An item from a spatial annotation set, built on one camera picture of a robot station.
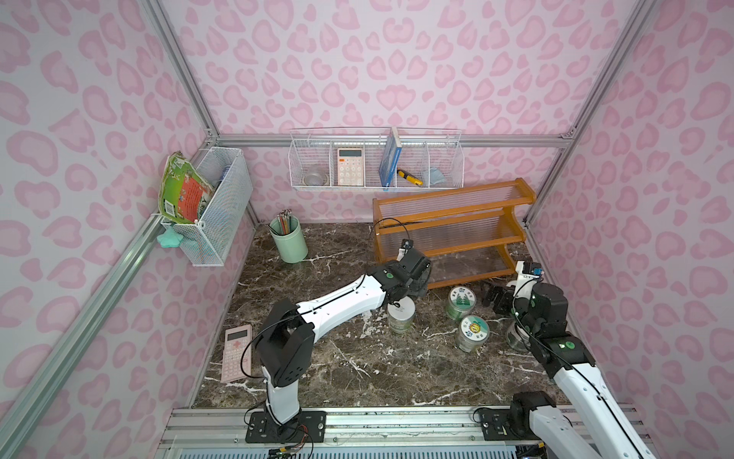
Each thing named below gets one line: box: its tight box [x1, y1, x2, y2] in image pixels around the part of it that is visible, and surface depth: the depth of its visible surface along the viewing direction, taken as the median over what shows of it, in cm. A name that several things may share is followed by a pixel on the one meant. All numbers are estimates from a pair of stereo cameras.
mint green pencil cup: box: [268, 215, 309, 264], surface depth 103 cm
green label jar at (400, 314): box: [387, 295, 416, 333], surface depth 86 cm
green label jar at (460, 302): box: [445, 284, 477, 322], surface depth 90 cm
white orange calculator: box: [337, 147, 364, 187], surface depth 96 cm
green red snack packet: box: [158, 151, 214, 223], surface depth 73 cm
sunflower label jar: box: [456, 314, 491, 353], surface depth 84 cm
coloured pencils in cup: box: [277, 208, 293, 235], surface depth 102 cm
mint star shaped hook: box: [156, 224, 184, 248], surface depth 64 cm
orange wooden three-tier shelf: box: [372, 177, 537, 290], surface depth 103 cm
